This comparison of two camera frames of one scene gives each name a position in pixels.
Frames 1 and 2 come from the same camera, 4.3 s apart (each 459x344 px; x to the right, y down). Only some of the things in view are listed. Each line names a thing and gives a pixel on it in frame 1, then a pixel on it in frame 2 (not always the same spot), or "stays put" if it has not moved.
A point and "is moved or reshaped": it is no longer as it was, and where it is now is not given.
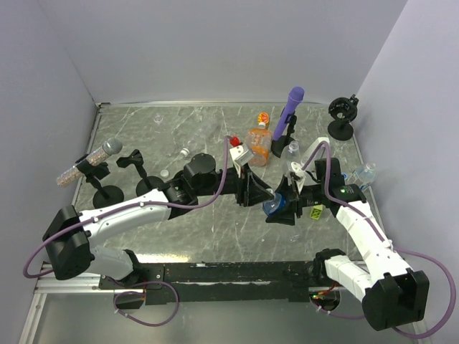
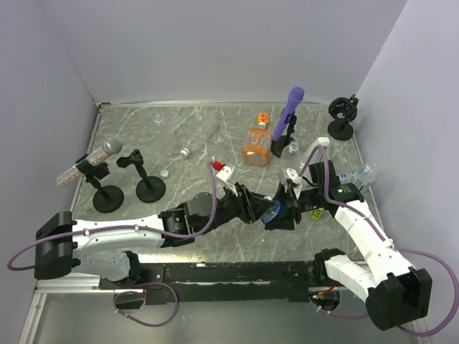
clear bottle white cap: [158, 119] stays put
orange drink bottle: [259, 142] stays put
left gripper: [255, 196] -> [251, 206]
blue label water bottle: [275, 205] is moved or reshaped
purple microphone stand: [282, 141] stays put
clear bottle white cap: [185, 152] stays put
